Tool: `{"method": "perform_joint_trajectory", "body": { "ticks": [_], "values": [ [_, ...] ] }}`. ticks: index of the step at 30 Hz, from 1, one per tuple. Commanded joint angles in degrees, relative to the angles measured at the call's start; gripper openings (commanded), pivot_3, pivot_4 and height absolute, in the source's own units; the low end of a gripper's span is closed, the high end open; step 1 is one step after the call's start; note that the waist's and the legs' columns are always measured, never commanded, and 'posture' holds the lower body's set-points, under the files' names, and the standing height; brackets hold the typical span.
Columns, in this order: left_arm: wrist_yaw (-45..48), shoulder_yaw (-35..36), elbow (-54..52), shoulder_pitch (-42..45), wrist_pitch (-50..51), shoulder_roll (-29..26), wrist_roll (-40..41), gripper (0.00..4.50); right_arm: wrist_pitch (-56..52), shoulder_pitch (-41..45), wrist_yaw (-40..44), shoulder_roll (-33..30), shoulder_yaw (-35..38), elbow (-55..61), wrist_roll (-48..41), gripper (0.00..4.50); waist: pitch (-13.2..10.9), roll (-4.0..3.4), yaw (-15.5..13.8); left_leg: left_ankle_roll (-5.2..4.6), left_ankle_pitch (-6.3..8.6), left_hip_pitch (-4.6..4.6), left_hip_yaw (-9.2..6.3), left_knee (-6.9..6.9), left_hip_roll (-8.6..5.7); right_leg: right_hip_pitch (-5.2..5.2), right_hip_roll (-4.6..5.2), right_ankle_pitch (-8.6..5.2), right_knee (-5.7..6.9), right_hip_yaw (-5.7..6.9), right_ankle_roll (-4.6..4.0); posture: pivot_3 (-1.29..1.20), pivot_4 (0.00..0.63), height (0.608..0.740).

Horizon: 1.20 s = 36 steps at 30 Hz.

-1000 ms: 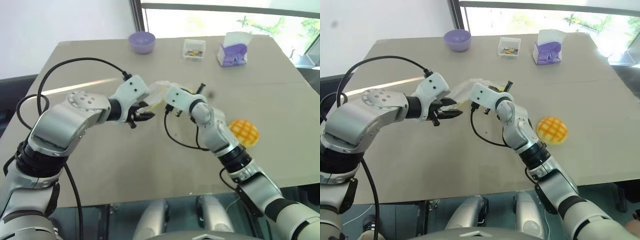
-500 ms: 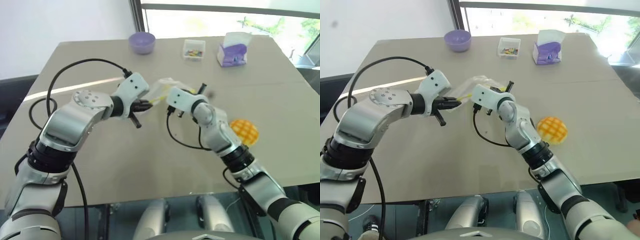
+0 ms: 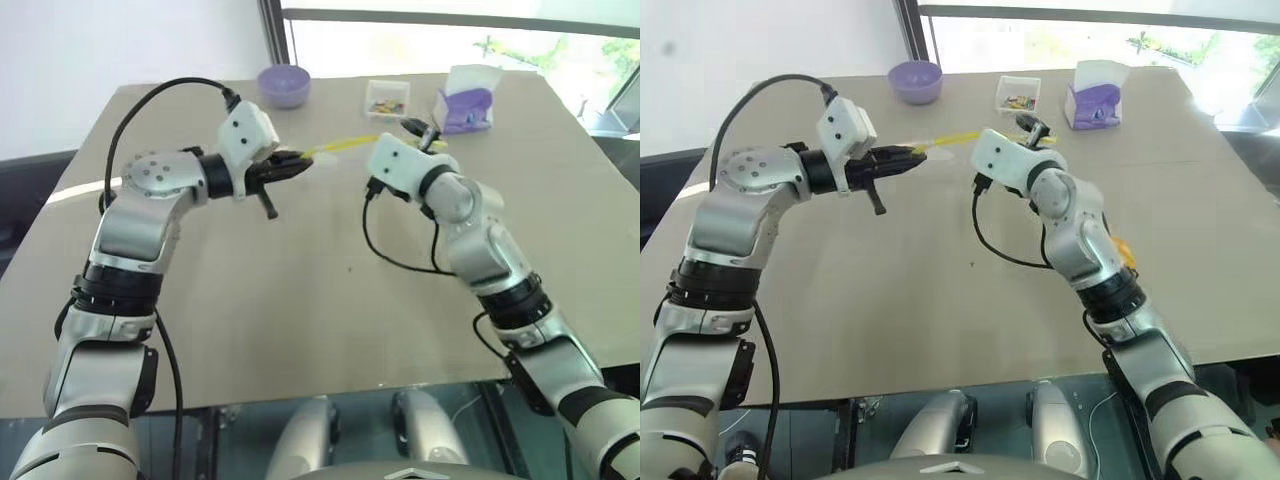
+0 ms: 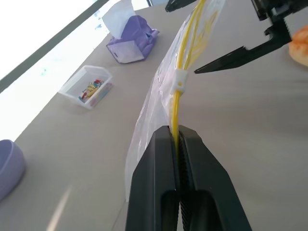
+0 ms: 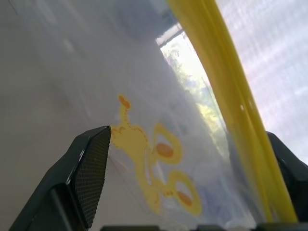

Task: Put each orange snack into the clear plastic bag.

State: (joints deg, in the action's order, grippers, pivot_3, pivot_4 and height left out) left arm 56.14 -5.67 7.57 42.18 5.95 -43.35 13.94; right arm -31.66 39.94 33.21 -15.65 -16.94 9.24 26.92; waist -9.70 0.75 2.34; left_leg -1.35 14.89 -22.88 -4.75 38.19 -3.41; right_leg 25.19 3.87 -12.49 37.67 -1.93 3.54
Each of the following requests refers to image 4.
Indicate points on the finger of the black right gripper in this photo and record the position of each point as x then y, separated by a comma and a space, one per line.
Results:
179, 4

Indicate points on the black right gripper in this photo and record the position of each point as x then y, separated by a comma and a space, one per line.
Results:
272, 7

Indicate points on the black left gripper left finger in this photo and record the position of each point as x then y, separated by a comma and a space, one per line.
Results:
151, 173

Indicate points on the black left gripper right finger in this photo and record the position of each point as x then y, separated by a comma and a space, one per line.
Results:
204, 178

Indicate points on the clear plastic bag yellow zipper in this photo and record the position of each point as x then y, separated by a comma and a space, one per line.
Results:
154, 101

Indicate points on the orange snack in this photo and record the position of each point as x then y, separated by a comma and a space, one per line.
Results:
299, 44

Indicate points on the purple tissue box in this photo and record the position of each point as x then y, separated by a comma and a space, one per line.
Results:
134, 43

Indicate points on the white tissue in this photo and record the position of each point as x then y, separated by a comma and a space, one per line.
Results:
118, 20

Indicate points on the colourful small items pile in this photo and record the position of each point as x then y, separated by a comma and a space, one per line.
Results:
92, 89

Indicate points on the clear plastic container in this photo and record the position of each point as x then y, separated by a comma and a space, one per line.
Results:
81, 91

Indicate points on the purple bowl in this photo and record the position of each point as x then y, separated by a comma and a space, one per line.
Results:
8, 166

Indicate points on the dark window frame bar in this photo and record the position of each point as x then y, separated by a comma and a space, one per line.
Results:
53, 39

